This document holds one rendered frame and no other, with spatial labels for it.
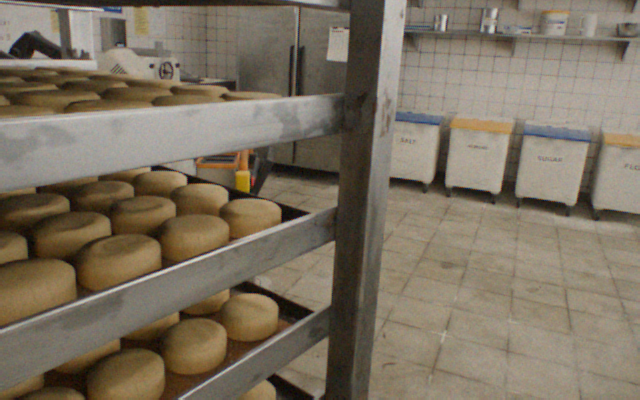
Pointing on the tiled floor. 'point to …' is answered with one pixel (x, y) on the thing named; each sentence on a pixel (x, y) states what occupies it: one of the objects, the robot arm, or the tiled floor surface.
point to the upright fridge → (292, 70)
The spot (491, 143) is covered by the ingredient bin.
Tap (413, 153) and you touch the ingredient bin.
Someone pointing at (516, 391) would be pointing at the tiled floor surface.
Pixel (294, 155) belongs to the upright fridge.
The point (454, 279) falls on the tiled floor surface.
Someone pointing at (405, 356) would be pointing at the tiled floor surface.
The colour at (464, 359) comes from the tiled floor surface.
